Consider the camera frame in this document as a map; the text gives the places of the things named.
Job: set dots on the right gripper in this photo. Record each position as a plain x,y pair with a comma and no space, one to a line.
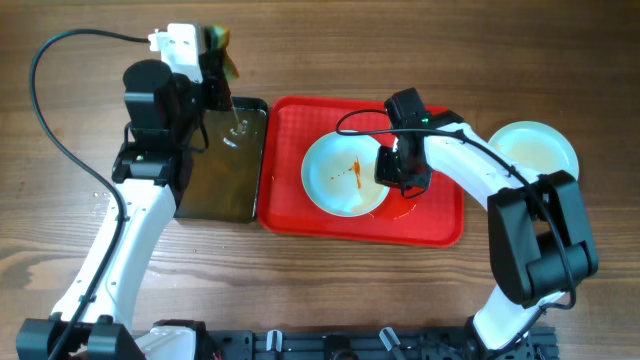
385,174

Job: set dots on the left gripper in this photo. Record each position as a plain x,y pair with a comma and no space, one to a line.
214,79

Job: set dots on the white plate dotted sauce streak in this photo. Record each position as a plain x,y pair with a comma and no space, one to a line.
337,175

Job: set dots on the green yellow sponge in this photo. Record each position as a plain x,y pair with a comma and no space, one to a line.
216,60

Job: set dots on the white plate front smeared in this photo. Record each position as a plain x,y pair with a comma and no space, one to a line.
538,146

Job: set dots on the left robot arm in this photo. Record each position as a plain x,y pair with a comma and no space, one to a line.
149,177

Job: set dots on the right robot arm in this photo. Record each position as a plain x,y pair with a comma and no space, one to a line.
540,240

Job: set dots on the black water tray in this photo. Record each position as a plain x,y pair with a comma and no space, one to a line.
227,164

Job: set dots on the red serving tray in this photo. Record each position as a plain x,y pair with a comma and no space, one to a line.
433,219

